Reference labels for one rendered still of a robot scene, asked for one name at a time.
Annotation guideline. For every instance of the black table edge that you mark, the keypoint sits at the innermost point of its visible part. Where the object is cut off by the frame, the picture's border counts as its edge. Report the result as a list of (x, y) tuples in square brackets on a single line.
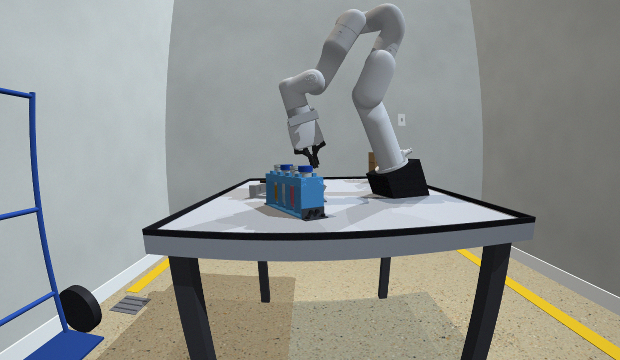
[(152, 230)]

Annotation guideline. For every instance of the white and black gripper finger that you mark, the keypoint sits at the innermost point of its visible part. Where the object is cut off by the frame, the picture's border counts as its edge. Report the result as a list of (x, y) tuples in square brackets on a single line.
[(306, 152), (315, 150)]

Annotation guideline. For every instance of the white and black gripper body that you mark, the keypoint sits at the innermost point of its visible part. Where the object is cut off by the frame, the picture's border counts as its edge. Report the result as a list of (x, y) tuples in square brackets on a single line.
[(305, 135)]

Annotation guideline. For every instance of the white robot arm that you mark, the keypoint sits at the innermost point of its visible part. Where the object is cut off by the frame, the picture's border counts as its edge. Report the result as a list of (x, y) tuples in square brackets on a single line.
[(371, 86)]

